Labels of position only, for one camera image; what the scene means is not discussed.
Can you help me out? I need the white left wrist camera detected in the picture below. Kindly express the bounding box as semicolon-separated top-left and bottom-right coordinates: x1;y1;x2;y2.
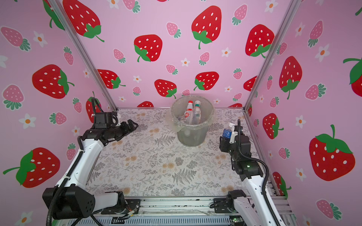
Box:
112;112;121;126

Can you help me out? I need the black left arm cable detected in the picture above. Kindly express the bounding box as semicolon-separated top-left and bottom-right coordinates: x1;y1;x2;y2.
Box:
90;96;106;122

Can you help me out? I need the grey mesh waste bin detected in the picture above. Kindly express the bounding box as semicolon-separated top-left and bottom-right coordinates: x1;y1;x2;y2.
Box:
176;114;209;147

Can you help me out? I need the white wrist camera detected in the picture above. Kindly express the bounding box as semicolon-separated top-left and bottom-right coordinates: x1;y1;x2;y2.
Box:
112;112;121;126
229;131;238;144

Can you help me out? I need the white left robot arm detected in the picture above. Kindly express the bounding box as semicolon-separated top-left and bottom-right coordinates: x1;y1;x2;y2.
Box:
42;112;138;226

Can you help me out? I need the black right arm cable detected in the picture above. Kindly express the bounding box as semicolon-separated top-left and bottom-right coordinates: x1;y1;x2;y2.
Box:
237;119;281;226

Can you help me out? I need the clear bottle blue label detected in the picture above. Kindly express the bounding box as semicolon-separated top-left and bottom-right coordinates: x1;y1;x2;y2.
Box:
222;122;235;141

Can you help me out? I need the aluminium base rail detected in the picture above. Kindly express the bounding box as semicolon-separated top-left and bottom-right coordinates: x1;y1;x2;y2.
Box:
80;196;276;226

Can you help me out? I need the clear bottle red green label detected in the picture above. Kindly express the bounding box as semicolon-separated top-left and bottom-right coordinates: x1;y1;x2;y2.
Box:
191;100;201;125

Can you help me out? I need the clear bottle red cap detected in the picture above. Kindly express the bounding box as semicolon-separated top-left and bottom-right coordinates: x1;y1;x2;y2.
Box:
185;101;193;125

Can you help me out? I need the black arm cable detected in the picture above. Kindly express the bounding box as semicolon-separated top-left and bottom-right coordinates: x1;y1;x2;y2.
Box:
237;119;281;226
90;96;106;122

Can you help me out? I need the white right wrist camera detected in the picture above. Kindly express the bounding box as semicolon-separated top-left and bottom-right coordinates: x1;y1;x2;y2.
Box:
229;131;238;144

